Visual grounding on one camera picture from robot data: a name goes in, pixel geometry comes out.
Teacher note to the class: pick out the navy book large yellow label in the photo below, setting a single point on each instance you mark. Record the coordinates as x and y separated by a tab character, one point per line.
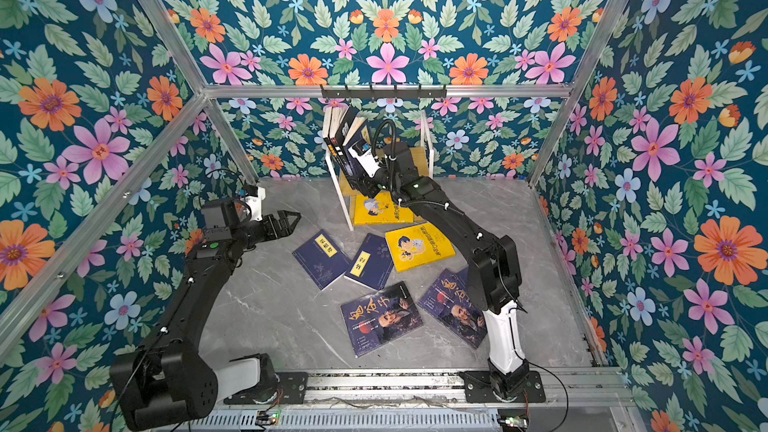
372	263

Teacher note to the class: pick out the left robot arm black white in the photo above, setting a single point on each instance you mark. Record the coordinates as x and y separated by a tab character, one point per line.
166	381

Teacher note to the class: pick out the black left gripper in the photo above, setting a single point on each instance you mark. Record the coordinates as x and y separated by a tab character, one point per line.
273	233

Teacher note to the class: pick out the yellow book on lower shelf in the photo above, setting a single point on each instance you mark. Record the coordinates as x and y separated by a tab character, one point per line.
379	210

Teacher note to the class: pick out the aluminium frame corner post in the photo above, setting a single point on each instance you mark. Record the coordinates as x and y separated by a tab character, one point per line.
604	30
182	56

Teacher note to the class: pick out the grey hook rail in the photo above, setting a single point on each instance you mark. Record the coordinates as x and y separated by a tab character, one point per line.
371	92

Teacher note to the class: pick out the black book red spine text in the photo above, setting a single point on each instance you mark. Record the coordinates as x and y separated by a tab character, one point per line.
327	131

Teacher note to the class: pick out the white metal wooden book shelf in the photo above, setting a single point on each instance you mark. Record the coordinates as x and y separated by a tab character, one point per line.
345	193

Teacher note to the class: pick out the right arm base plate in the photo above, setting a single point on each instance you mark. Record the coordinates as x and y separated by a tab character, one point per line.
492	387

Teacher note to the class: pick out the aluminium frame corner post left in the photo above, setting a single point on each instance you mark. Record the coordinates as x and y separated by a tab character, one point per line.
182	56

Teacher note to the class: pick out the purple book orange calligraphy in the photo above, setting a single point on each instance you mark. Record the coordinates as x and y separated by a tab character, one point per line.
376	319

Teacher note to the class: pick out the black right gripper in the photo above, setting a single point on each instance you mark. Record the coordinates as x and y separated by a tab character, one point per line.
367	184

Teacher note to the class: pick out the navy book Sunzi label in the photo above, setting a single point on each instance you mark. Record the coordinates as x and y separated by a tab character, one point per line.
357	144

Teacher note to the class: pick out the yellow book on table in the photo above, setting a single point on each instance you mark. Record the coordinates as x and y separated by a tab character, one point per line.
418	245

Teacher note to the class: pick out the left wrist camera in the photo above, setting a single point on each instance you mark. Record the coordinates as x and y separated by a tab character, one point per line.
226	214

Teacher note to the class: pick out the aluminium front rail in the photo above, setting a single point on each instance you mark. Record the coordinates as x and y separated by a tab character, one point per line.
451	388

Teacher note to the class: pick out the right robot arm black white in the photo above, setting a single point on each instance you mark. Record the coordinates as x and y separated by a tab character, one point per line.
494	271

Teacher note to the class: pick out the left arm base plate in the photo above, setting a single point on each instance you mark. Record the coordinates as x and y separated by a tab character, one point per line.
285	388

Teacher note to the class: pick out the black Murphy's law book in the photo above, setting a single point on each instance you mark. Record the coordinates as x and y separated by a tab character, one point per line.
342	125

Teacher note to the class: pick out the aluminium frame horizontal back bar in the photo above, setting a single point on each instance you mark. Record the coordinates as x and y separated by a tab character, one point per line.
284	92

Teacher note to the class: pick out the aluminium frame left diagonal bar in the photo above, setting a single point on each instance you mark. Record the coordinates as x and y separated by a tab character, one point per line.
22	312

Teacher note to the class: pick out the aluminium frame corner post right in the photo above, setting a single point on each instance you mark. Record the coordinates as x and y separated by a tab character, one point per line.
604	30

